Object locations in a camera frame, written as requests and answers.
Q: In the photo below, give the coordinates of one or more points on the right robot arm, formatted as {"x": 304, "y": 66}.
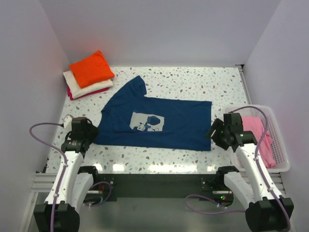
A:
{"x": 266, "y": 209}

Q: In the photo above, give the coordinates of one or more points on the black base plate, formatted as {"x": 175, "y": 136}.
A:
{"x": 158, "y": 186}

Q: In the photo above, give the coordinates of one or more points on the orange folded t-shirt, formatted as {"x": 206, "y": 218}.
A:
{"x": 91, "y": 70}

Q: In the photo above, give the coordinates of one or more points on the blue mickey t-shirt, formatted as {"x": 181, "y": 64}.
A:
{"x": 130, "y": 118}

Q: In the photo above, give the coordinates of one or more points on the red folded t-shirt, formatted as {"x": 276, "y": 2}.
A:
{"x": 71, "y": 97}

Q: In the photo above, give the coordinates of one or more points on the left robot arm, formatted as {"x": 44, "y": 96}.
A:
{"x": 60, "y": 210}

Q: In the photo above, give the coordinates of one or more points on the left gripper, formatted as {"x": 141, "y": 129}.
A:
{"x": 94, "y": 132}

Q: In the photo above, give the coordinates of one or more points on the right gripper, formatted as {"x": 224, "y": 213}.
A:
{"x": 217, "y": 124}

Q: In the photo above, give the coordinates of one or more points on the white plastic basket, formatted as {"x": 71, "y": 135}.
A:
{"x": 272, "y": 148}

